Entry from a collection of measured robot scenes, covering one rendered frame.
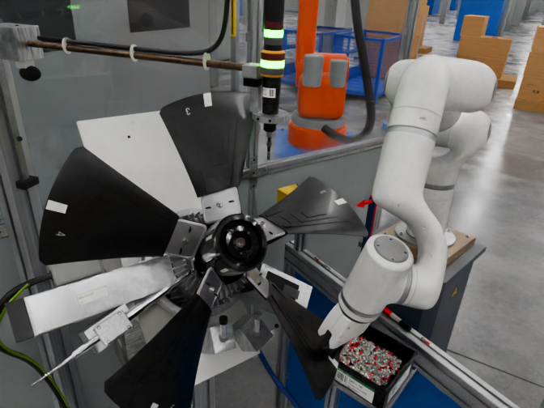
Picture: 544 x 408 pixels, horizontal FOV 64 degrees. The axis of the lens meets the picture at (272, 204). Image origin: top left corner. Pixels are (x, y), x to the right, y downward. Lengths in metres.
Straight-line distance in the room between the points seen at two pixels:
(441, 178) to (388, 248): 0.66
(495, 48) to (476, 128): 8.63
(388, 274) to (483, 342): 1.99
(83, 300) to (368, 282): 0.55
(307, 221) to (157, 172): 0.41
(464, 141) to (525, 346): 1.67
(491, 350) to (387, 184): 1.99
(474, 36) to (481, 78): 9.00
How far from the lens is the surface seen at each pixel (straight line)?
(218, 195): 0.95
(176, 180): 1.17
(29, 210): 1.40
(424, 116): 0.82
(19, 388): 1.93
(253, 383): 2.22
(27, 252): 1.41
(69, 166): 0.85
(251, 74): 0.85
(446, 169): 1.39
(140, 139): 1.19
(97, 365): 1.97
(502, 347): 2.74
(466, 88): 0.95
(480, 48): 9.99
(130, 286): 0.97
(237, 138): 0.97
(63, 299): 0.95
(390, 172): 0.79
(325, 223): 1.03
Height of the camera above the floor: 1.69
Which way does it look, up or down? 27 degrees down
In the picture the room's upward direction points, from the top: 3 degrees clockwise
